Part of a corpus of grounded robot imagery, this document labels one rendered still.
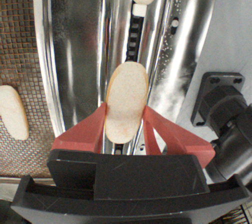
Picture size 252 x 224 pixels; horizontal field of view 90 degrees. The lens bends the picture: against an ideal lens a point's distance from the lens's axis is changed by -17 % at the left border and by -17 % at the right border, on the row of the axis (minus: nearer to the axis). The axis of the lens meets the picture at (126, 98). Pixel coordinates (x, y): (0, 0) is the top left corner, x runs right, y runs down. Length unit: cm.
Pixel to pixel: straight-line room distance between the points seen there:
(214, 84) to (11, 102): 31
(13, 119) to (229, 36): 35
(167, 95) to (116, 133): 11
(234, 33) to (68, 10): 26
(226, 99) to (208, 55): 8
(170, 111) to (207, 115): 7
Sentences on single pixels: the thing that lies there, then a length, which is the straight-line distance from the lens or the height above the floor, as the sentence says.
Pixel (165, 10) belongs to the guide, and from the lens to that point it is 19.
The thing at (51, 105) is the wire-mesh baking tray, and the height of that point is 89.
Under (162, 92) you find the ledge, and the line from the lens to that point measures 22.
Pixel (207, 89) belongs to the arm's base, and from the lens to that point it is 29.
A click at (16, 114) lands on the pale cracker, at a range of 23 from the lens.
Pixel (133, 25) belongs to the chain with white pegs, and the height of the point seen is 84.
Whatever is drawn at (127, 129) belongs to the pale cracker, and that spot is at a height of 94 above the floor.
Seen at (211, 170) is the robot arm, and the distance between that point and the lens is 23.
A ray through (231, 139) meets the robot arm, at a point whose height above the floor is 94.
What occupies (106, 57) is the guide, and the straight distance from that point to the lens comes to 19.
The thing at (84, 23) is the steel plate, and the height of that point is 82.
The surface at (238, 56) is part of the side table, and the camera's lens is 31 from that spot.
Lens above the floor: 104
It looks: 56 degrees down
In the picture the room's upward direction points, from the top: 177 degrees clockwise
